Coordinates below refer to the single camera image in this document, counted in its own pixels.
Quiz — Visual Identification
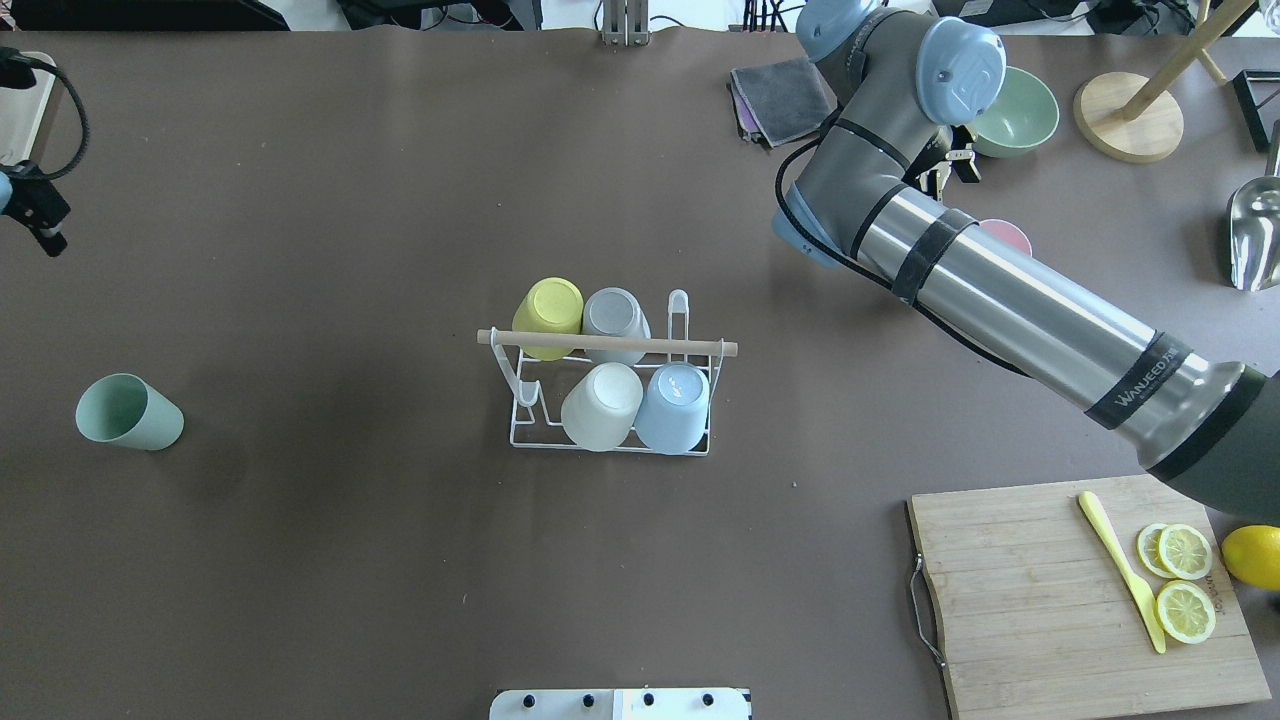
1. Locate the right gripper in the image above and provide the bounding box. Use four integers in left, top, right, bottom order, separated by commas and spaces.
908, 128, 982, 201

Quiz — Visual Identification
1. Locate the pink cup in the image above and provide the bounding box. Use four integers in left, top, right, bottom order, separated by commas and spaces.
978, 218, 1033, 258

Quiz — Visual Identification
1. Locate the mint green cup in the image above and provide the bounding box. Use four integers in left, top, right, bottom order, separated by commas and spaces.
76, 373, 186, 451

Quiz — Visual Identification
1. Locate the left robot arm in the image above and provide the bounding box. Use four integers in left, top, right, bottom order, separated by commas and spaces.
3, 46, 92, 258

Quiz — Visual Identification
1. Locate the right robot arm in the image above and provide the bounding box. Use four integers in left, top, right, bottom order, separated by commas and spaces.
773, 1, 1279, 524

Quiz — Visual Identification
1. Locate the grey cup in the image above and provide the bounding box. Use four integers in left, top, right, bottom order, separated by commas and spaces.
582, 287, 652, 366

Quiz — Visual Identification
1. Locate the light blue cup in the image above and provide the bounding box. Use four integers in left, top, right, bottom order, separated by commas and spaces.
634, 363, 710, 455

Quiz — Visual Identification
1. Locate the yellow cup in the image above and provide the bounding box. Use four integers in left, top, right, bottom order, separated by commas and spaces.
512, 277, 584, 334

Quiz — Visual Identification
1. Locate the cream white cup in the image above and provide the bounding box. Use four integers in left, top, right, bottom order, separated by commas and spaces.
561, 363, 644, 452

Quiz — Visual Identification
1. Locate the white cup holder rack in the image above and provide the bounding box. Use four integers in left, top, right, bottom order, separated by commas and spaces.
476, 278, 739, 457

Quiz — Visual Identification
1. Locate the green bowl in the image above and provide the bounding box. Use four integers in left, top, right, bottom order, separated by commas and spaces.
969, 67, 1060, 158

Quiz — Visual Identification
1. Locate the grey cloth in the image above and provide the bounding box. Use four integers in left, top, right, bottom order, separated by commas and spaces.
727, 56, 833, 149

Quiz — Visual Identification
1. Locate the wooden mug tree stand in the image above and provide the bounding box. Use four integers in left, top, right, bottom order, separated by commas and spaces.
1071, 1, 1257, 164

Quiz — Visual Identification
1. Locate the purple cloth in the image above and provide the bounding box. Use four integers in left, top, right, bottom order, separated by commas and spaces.
727, 81, 763, 143

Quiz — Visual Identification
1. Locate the metal scoop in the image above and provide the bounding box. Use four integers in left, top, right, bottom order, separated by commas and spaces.
1228, 123, 1279, 292

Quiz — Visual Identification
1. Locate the lemon slice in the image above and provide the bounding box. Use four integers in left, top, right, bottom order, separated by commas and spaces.
1155, 580, 1217, 644
1135, 523, 1213, 582

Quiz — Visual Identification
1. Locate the wooden cutting board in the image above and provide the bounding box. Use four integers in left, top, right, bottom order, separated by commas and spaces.
908, 475, 1272, 719

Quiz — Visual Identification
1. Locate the yellow plastic knife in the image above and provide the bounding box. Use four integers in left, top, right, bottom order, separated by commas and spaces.
1076, 491, 1167, 655

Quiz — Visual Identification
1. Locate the yellow lemon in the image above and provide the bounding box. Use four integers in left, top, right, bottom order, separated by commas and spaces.
1220, 525, 1279, 592

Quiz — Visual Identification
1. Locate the cream tray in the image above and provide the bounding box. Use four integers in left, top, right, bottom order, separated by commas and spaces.
1, 58, 63, 167

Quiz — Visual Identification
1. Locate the aluminium frame post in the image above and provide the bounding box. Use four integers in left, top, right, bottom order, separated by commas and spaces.
599, 0, 652, 47

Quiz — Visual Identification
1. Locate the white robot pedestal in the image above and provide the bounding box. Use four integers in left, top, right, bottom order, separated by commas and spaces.
488, 687, 754, 719

